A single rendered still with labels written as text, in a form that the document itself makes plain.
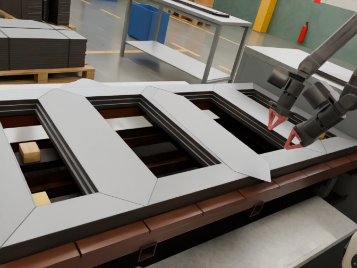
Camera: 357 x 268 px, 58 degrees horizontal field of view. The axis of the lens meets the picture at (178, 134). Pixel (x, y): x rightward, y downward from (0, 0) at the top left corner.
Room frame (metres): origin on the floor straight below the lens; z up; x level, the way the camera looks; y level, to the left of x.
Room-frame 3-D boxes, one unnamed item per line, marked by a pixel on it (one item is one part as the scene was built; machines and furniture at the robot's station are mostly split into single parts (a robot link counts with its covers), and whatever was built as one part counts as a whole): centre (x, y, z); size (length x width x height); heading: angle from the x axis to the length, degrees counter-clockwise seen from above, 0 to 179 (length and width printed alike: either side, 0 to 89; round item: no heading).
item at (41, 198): (0.63, 0.31, 0.79); 0.06 x 0.05 x 0.04; 42
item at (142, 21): (6.11, 1.04, 0.29); 0.61 x 0.43 x 0.57; 51
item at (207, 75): (4.55, 0.30, 0.49); 1.60 x 0.70 x 0.99; 55
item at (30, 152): (0.84, 0.45, 0.79); 0.06 x 0.05 x 0.04; 42
